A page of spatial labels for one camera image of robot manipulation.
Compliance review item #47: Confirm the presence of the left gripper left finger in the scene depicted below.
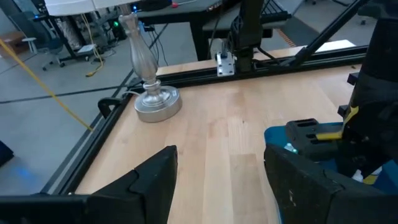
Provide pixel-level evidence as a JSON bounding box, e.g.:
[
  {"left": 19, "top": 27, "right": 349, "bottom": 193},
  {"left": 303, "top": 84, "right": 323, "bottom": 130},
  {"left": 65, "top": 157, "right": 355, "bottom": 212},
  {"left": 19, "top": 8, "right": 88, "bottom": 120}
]
[{"left": 0, "top": 145, "right": 178, "bottom": 224}]

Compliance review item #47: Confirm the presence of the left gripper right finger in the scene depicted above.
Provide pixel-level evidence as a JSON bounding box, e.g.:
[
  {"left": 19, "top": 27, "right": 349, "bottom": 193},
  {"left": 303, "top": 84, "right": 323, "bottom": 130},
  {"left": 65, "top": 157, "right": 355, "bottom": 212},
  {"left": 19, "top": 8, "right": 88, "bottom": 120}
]
[{"left": 263, "top": 144, "right": 398, "bottom": 224}]

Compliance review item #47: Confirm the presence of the blue plastic bin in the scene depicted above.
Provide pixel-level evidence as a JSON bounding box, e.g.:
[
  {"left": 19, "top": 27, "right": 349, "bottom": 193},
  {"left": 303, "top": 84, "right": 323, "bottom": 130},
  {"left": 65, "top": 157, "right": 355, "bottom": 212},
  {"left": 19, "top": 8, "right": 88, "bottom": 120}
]
[{"left": 264, "top": 122, "right": 398, "bottom": 224}]

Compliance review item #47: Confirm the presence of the black table clamp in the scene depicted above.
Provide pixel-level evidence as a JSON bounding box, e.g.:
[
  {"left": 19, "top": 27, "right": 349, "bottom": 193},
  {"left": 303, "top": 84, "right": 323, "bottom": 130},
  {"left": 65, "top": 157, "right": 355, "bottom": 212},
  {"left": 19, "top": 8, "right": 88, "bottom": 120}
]
[{"left": 97, "top": 97, "right": 124, "bottom": 119}]

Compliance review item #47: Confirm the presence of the silver lamp base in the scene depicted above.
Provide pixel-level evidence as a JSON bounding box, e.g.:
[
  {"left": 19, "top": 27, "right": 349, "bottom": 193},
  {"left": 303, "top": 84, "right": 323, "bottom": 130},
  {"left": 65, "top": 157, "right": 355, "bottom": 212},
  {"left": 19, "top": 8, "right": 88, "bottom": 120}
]
[{"left": 118, "top": 3, "right": 183, "bottom": 123}]

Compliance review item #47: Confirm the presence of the metal mounting plate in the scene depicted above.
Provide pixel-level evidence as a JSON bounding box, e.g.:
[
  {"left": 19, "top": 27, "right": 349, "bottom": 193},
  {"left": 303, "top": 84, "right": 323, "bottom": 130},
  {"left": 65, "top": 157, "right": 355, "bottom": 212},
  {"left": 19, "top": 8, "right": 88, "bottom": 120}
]
[{"left": 216, "top": 39, "right": 236, "bottom": 77}]

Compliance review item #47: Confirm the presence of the office chair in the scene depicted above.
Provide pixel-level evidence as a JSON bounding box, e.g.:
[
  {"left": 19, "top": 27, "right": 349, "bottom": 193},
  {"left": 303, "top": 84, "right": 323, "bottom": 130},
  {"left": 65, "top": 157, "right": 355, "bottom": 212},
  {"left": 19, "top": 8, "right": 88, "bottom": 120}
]
[{"left": 42, "top": 37, "right": 67, "bottom": 72}]

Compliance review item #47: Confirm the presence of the white stool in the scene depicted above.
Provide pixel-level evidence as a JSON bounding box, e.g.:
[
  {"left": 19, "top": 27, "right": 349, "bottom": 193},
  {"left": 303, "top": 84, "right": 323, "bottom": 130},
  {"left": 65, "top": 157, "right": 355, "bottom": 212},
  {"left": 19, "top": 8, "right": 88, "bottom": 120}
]
[{"left": 21, "top": 37, "right": 39, "bottom": 54}]

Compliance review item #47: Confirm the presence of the cardboard box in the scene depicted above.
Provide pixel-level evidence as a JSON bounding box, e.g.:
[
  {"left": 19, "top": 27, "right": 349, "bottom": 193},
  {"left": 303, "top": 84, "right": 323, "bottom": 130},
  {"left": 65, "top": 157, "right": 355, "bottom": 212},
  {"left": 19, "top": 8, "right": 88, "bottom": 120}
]
[{"left": 0, "top": 30, "right": 29, "bottom": 58}]

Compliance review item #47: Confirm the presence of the black desk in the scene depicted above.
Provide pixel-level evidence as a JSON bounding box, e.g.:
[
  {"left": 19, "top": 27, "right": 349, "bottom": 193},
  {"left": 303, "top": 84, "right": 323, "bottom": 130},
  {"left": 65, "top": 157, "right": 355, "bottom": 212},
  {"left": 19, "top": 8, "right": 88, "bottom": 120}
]
[{"left": 136, "top": 0, "right": 293, "bottom": 62}]

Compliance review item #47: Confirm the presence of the yellow strap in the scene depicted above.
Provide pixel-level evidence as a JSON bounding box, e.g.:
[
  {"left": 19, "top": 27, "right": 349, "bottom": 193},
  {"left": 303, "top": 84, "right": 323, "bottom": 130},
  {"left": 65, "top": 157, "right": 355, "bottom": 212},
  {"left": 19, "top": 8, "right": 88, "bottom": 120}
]
[{"left": 315, "top": 105, "right": 360, "bottom": 141}]

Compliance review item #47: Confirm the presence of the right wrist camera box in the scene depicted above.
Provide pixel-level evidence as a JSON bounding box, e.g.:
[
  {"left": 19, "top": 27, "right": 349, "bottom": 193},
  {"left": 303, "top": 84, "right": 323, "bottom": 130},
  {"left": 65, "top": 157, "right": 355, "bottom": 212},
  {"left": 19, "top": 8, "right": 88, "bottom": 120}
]
[{"left": 285, "top": 118, "right": 345, "bottom": 162}]

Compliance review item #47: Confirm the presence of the black diagonal frame strut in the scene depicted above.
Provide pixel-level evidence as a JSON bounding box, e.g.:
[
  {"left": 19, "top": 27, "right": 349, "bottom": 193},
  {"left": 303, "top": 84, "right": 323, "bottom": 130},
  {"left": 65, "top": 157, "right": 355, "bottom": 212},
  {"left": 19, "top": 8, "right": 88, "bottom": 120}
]
[{"left": 287, "top": 0, "right": 371, "bottom": 68}]

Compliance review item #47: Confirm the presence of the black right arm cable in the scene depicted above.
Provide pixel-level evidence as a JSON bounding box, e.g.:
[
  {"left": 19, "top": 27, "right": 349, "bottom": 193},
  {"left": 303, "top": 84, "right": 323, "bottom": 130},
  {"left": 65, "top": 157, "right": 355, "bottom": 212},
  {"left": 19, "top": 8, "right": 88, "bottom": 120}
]
[{"left": 254, "top": 46, "right": 289, "bottom": 66}]

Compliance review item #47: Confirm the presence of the yellow hanging cable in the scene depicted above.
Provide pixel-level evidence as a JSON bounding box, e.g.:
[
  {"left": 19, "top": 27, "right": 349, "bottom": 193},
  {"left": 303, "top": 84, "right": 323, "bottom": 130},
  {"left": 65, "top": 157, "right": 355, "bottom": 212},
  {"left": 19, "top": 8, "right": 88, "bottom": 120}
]
[{"left": 81, "top": 14, "right": 105, "bottom": 78}]

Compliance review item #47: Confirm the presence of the yellow rope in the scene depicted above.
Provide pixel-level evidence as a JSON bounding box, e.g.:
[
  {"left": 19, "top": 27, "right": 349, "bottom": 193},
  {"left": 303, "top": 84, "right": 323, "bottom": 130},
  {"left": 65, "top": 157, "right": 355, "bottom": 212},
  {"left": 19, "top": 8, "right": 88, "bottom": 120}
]
[{"left": 0, "top": 39, "right": 94, "bottom": 131}]

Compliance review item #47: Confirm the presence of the black table edge rail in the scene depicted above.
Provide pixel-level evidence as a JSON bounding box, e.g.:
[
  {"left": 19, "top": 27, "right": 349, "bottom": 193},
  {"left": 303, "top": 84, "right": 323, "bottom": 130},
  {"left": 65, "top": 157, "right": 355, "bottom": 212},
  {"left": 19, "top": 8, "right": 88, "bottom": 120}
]
[{"left": 40, "top": 45, "right": 369, "bottom": 195}]

